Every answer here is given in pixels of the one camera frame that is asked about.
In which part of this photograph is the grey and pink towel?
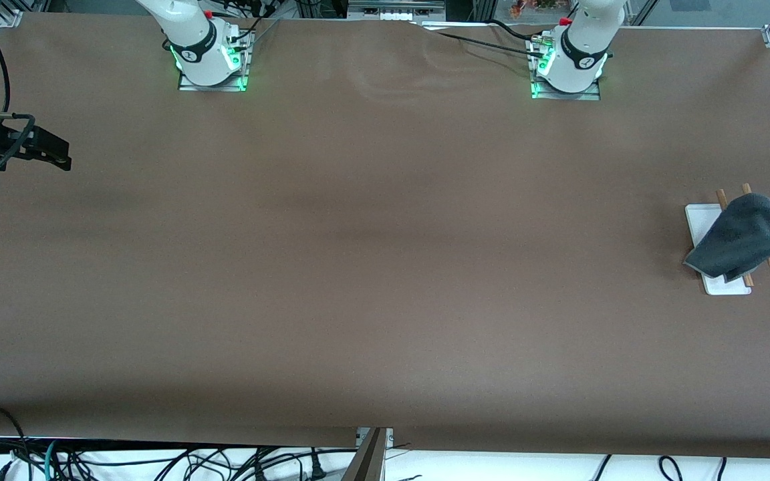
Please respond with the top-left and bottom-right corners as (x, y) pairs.
(684, 193), (770, 283)

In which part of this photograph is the white rack with wooden bars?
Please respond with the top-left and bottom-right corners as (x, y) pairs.
(684, 183), (770, 296)

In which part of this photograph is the orange background object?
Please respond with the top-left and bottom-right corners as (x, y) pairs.
(509, 0), (559, 17)

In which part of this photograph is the brown table cover sheet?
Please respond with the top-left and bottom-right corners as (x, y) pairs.
(0, 12), (770, 460)

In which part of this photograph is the white power strip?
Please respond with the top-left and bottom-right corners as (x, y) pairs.
(348, 0), (446, 21)

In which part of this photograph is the short black table cable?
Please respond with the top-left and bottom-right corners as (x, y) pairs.
(489, 19), (546, 42)

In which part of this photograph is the long black table cable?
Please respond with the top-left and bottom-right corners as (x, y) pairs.
(435, 30), (549, 59)

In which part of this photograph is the black cable with plug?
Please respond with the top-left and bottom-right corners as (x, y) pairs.
(261, 449), (330, 481)

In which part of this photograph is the small metal bracket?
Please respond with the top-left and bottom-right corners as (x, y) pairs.
(356, 428), (394, 450)

